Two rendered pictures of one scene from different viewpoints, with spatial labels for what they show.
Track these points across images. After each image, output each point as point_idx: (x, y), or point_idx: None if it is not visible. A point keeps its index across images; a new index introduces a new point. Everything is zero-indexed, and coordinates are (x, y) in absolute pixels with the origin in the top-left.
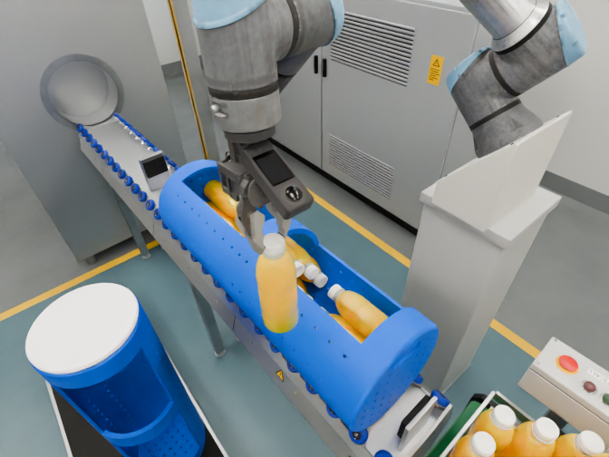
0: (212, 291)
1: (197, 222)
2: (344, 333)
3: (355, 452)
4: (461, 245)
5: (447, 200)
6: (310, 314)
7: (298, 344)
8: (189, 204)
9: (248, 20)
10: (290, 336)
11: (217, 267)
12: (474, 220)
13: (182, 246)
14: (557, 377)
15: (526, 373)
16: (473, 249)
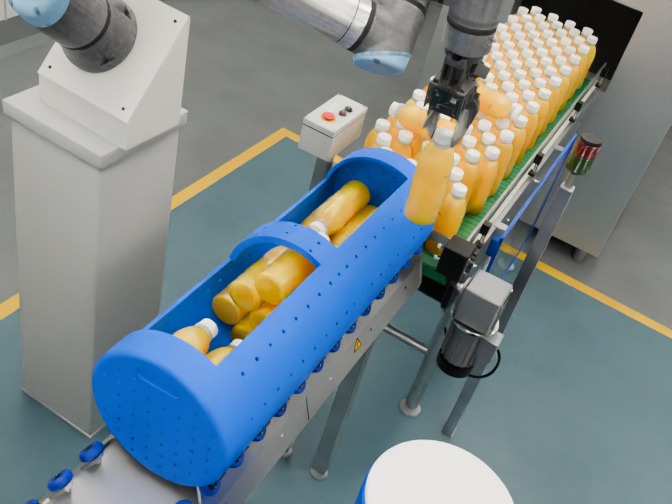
0: (271, 441)
1: (290, 338)
2: (402, 187)
3: (408, 274)
4: (147, 167)
5: (142, 130)
6: (392, 210)
7: (405, 236)
8: (262, 348)
9: None
10: (401, 242)
11: (336, 321)
12: (170, 121)
13: (214, 488)
14: (341, 124)
15: (331, 145)
16: (158, 158)
